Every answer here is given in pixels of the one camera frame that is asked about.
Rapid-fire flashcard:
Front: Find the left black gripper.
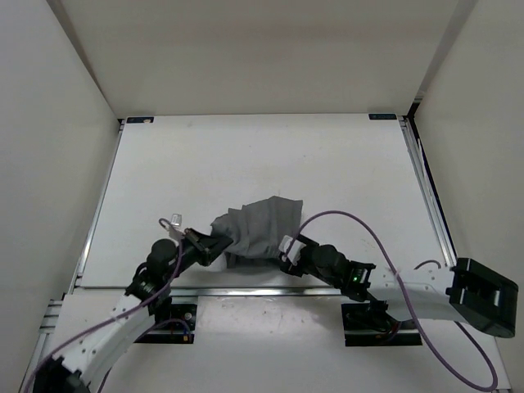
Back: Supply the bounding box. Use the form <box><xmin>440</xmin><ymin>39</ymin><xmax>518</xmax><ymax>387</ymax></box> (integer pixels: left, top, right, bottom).
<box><xmin>164</xmin><ymin>227</ymin><xmax>232</xmax><ymax>282</ymax></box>

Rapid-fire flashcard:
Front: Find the grey pleated skirt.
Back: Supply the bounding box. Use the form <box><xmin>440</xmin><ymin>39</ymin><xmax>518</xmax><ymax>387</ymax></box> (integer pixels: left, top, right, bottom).
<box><xmin>211</xmin><ymin>196</ymin><xmax>303</xmax><ymax>269</ymax></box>

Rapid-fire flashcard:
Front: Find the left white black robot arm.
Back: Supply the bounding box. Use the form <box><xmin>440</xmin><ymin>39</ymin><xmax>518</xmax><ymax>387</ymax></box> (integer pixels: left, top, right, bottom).
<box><xmin>25</xmin><ymin>228</ymin><xmax>233</xmax><ymax>392</ymax></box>

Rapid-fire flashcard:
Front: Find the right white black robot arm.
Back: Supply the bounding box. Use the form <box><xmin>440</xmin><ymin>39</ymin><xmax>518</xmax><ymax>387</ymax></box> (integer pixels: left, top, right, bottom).
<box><xmin>278</xmin><ymin>236</ymin><xmax>518</xmax><ymax>338</ymax></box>

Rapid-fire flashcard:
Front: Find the left blue label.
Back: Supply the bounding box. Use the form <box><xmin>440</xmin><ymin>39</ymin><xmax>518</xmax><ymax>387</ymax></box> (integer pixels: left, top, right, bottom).
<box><xmin>126</xmin><ymin>116</ymin><xmax>155</xmax><ymax>124</ymax></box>

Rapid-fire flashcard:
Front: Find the blue label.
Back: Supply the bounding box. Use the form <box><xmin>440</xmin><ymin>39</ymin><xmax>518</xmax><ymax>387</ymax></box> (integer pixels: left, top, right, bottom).
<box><xmin>126</xmin><ymin>116</ymin><xmax>155</xmax><ymax>124</ymax></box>
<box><xmin>368</xmin><ymin>113</ymin><xmax>397</xmax><ymax>120</ymax></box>

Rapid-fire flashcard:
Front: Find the right blue label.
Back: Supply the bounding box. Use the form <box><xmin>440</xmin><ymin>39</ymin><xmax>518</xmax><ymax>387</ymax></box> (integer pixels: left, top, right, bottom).
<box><xmin>368</xmin><ymin>113</ymin><xmax>397</xmax><ymax>120</ymax></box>

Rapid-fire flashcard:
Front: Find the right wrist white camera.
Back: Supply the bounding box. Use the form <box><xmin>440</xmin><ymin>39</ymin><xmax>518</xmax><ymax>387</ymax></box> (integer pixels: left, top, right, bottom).
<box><xmin>278</xmin><ymin>235</ymin><xmax>306</xmax><ymax>265</ymax></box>

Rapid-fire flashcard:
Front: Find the wrist white camera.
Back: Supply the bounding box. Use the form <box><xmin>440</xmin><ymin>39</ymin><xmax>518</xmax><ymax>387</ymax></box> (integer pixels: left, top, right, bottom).
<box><xmin>278</xmin><ymin>235</ymin><xmax>306</xmax><ymax>265</ymax></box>
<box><xmin>158</xmin><ymin>214</ymin><xmax>184</xmax><ymax>242</ymax></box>

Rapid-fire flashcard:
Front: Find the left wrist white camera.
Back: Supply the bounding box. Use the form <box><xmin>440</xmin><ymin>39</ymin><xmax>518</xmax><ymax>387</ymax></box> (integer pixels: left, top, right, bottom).
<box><xmin>158</xmin><ymin>214</ymin><xmax>184</xmax><ymax>242</ymax></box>

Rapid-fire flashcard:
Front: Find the aluminium front rail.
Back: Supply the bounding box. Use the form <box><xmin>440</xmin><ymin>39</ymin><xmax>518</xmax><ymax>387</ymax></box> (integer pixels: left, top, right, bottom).
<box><xmin>68</xmin><ymin>287</ymin><xmax>341</xmax><ymax>297</ymax></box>

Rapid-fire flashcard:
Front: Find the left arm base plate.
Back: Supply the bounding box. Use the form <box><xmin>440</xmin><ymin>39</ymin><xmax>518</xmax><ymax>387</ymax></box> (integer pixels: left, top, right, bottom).
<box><xmin>135</xmin><ymin>297</ymin><xmax>197</xmax><ymax>345</ymax></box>

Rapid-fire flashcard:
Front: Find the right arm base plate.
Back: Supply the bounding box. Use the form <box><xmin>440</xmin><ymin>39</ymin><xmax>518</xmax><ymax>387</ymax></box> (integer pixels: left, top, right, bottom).
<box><xmin>341</xmin><ymin>300</ymin><xmax>422</xmax><ymax>347</ymax></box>

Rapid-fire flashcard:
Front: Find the right aluminium frame rail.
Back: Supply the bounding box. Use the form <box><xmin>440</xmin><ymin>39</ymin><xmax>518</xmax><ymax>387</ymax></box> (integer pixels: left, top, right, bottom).
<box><xmin>399</xmin><ymin>115</ymin><xmax>513</xmax><ymax>390</ymax></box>

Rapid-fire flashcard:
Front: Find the aluminium frame rail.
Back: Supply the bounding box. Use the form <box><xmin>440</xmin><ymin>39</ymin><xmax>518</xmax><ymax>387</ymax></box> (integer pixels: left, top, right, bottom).
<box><xmin>399</xmin><ymin>115</ymin><xmax>513</xmax><ymax>390</ymax></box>
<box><xmin>16</xmin><ymin>119</ymin><xmax>125</xmax><ymax>393</ymax></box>

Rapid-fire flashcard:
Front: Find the left aluminium frame rail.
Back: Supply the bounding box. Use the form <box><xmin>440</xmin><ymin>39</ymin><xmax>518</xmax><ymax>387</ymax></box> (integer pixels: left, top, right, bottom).
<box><xmin>16</xmin><ymin>119</ymin><xmax>125</xmax><ymax>393</ymax></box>

